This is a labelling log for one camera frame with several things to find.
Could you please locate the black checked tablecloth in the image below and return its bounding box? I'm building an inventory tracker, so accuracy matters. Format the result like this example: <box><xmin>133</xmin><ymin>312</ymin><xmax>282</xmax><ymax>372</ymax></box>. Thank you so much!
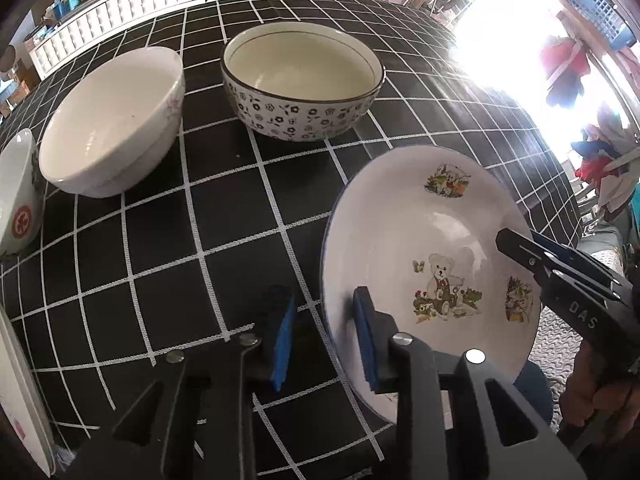
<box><xmin>0</xmin><ymin>0</ymin><xmax>583</xmax><ymax>480</ymax></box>

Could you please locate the teddy bear print deep plate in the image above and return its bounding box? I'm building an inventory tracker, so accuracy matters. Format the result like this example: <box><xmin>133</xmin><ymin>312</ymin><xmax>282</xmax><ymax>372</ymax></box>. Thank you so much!
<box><xmin>320</xmin><ymin>146</ymin><xmax>543</xmax><ymax>425</ymax></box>

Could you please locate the floral pattern ceramic bowl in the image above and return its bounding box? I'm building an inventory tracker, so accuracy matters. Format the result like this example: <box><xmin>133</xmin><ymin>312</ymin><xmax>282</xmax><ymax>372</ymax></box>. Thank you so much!
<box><xmin>221</xmin><ymin>22</ymin><xmax>386</xmax><ymax>142</ymax></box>

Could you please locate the white tufted cabinet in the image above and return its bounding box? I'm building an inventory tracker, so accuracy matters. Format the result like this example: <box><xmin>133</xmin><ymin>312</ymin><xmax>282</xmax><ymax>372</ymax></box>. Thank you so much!
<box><xmin>30</xmin><ymin>0</ymin><xmax>207</xmax><ymax>80</ymax></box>

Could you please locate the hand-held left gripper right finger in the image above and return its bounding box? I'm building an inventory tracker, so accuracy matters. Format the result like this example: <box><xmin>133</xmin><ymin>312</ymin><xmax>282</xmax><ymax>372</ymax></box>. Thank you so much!
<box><xmin>353</xmin><ymin>286</ymin><xmax>588</xmax><ymax>480</ymax></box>

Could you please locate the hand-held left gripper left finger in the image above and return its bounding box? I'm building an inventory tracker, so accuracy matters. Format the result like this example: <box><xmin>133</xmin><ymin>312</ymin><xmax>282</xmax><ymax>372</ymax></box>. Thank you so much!
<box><xmin>75</xmin><ymin>285</ymin><xmax>297</xmax><ymax>480</ymax></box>

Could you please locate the person's right hand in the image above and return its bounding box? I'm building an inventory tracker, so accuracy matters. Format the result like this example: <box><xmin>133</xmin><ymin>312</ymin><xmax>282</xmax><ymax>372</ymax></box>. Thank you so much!
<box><xmin>561</xmin><ymin>349</ymin><xmax>640</xmax><ymax>441</ymax></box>

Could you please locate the grey textured floor mat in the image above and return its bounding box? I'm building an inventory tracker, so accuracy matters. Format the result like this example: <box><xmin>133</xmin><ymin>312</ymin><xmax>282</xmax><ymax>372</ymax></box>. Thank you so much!
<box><xmin>529</xmin><ymin>305</ymin><xmax>577</xmax><ymax>432</ymax></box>

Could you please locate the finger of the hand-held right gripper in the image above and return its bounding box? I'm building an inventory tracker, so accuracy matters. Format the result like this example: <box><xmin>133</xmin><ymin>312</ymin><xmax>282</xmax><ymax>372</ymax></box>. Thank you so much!
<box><xmin>496</xmin><ymin>228</ymin><xmax>618</xmax><ymax>286</ymax></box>
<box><xmin>530</xmin><ymin>260</ymin><xmax>621</xmax><ymax>303</ymax></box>

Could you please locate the red garment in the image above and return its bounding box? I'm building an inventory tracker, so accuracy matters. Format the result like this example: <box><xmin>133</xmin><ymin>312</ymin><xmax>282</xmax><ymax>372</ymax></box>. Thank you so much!
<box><xmin>539</xmin><ymin>35</ymin><xmax>592</xmax><ymax>107</ymax></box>

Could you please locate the white bowl pink print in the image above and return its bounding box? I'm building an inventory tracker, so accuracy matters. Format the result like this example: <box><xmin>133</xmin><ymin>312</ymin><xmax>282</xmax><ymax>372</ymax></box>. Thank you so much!
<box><xmin>39</xmin><ymin>46</ymin><xmax>186</xmax><ymax>183</ymax></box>
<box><xmin>64</xmin><ymin>125</ymin><xmax>182</xmax><ymax>198</ymax></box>

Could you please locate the white flat plate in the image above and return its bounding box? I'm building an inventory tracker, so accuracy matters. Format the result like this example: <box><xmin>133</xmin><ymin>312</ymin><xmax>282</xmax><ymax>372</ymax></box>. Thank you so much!
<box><xmin>0</xmin><ymin>310</ymin><xmax>56</xmax><ymax>478</ymax></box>

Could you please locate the white bowl red emblem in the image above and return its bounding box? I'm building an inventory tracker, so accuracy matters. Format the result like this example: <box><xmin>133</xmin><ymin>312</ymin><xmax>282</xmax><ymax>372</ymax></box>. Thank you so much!
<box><xmin>0</xmin><ymin>128</ymin><xmax>46</xmax><ymax>256</ymax></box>

